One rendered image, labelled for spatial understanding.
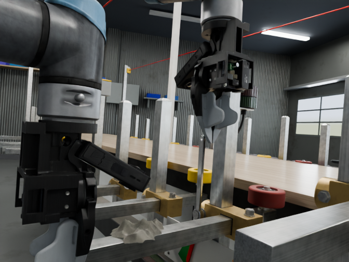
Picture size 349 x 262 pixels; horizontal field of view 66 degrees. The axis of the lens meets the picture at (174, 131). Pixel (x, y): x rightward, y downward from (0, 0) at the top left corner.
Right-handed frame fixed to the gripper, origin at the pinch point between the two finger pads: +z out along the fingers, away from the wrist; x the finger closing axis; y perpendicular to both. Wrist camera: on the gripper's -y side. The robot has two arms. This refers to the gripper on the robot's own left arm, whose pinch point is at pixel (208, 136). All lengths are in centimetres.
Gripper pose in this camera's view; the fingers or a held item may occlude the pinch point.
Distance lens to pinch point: 50.8
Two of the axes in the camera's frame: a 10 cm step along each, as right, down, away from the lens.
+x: 8.1, 0.5, 5.9
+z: -0.5, 10.0, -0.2
